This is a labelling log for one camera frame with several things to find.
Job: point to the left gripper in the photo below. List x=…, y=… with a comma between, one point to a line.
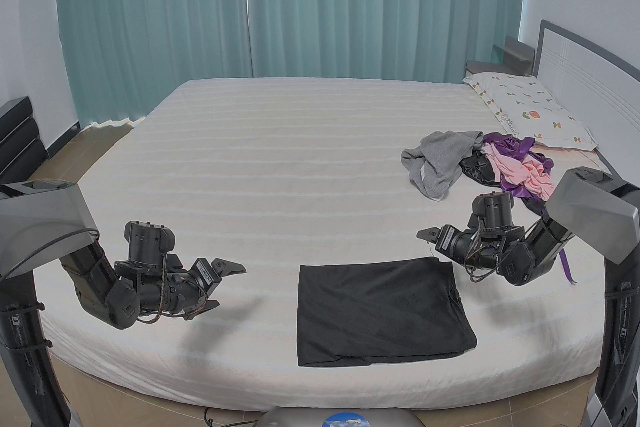
x=192, y=287

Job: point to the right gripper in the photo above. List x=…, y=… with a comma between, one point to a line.
x=455, y=244

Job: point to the black T-shirt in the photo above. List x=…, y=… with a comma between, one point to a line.
x=375, y=310

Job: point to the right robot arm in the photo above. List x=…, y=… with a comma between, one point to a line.
x=590, y=210

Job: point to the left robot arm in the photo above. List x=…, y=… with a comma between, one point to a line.
x=95, y=275

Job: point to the pile of clothes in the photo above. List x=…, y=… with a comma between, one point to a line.
x=520, y=170

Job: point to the bed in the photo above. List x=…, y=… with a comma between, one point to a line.
x=280, y=155

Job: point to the grey garment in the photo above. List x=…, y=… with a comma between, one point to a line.
x=440, y=160

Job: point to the white printed pillow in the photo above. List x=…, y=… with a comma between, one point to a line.
x=530, y=107

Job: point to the grey bedside table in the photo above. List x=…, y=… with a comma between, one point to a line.
x=505, y=54

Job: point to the black chest of drawers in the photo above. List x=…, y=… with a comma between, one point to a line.
x=17, y=140

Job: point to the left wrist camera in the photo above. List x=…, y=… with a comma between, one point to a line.
x=174, y=261

